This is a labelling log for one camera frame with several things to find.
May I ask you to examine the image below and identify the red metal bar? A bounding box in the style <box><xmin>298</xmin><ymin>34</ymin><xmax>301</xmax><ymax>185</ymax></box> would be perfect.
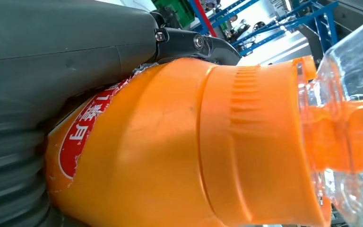
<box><xmin>193</xmin><ymin>0</ymin><xmax>218</xmax><ymax>38</ymax></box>

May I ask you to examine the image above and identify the green plastic crate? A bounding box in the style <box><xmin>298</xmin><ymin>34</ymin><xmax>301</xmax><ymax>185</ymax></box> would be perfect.
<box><xmin>152</xmin><ymin>0</ymin><xmax>196</xmax><ymax>28</ymax></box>

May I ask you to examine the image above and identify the blue metal rack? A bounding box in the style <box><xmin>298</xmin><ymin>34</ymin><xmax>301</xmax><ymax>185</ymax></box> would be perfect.
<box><xmin>188</xmin><ymin>0</ymin><xmax>339</xmax><ymax>57</ymax></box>

